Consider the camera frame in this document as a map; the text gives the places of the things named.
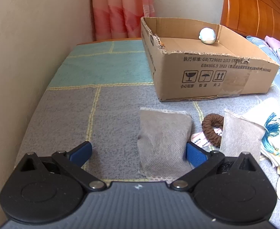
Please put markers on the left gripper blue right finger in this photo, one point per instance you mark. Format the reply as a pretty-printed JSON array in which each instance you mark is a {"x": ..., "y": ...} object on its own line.
[{"x": 204, "y": 163}]

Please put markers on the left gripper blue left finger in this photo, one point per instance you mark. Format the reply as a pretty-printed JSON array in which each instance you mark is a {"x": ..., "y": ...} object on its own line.
[{"x": 70, "y": 163}]

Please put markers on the grey fabric sachet bag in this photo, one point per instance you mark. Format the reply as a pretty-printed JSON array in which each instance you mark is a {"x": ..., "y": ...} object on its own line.
[{"x": 162, "y": 143}]

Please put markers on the white and blue plush toy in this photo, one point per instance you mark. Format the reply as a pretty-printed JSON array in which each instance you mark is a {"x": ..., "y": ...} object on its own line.
[{"x": 207, "y": 36}]

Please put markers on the white printed card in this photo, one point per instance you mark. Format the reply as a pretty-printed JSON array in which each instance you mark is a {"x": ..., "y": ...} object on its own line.
[{"x": 200, "y": 140}]

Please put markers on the open cardboard box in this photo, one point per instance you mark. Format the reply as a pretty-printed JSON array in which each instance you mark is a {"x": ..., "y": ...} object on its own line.
[{"x": 187, "y": 69}]

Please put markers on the blue floral bed sheet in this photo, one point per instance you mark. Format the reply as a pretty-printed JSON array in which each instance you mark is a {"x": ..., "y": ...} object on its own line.
[{"x": 264, "y": 46}]

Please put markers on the pink patterned curtain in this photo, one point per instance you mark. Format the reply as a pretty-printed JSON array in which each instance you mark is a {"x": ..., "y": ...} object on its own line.
[{"x": 116, "y": 19}]

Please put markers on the wooden bed headboard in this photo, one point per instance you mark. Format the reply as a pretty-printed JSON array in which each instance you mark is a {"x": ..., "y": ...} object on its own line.
[{"x": 258, "y": 18}]

